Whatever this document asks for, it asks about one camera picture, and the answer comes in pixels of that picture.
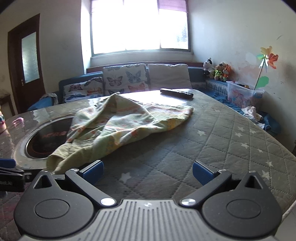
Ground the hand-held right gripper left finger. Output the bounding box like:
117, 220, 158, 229
32, 160, 117, 207

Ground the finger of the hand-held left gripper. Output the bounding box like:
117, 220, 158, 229
0, 159, 25, 176

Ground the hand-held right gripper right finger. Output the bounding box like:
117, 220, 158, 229
180, 160, 263, 207

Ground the green patterned garment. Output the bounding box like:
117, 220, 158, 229
46, 92, 194, 175

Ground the grey cloth on sofa arm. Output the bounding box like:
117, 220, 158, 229
42, 92, 59, 105

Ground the round black built-in cooktop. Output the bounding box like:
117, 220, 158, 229
14, 116, 75, 163

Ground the dark wooden side table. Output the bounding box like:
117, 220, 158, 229
0, 91, 15, 121

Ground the white crumpled cloth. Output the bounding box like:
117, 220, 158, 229
240, 105, 265, 124

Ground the low butterfly print pillow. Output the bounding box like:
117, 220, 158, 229
62, 77, 104, 103

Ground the black remote control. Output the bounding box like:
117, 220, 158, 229
160, 88, 194, 99

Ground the blue crumpled cloth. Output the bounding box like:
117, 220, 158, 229
261, 112, 281, 135

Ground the clear plastic storage box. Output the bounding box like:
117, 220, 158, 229
226, 81, 265, 109

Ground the dark wooden door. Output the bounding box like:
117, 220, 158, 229
7, 13, 47, 114

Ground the large butterfly print pillow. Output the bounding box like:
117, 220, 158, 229
102, 64, 149, 95

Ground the blue sofa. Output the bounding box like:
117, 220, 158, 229
28, 66, 281, 137

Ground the plush bear with yellow vest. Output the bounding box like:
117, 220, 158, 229
214, 62, 226, 81

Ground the white pillow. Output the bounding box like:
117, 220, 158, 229
147, 63, 193, 90

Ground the orange plush toy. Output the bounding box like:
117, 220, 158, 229
222, 64, 233, 82

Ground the colourful pinwheel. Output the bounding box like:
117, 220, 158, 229
254, 46, 279, 91

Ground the large window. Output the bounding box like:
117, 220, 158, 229
89, 0, 192, 56

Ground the purple window blind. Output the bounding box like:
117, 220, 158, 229
157, 0, 188, 12

